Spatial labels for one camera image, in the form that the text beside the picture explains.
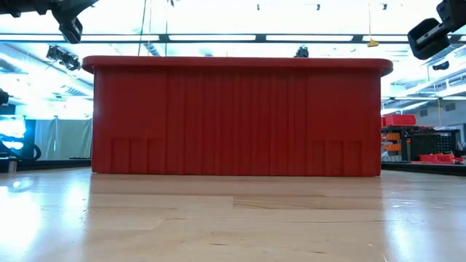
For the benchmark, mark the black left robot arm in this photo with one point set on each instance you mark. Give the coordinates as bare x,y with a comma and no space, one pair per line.
22,7

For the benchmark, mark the red storage bin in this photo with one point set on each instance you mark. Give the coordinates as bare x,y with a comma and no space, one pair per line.
398,120

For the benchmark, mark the red plastic bin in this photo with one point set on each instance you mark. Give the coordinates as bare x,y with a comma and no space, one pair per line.
236,120

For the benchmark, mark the small black ceiling fixture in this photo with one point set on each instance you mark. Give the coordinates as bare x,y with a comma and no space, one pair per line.
441,66

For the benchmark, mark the yellow hanging tag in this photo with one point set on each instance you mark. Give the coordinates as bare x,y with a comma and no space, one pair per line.
373,43

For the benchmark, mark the white curtain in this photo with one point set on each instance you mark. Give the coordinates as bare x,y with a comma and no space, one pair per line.
65,138

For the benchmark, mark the black storage shelf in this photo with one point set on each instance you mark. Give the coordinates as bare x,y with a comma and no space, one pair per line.
433,145

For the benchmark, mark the red parts pile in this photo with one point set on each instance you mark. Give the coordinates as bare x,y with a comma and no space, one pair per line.
437,158

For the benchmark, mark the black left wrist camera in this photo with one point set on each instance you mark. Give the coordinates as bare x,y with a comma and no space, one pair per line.
72,32

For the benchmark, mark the black aluminium table frame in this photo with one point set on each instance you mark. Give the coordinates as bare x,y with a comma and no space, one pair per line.
54,164
422,168

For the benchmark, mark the black overhead camera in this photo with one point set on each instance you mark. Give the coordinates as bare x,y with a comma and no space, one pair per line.
301,52

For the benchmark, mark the black overhead frame beam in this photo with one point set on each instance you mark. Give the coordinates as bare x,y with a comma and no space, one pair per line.
260,37

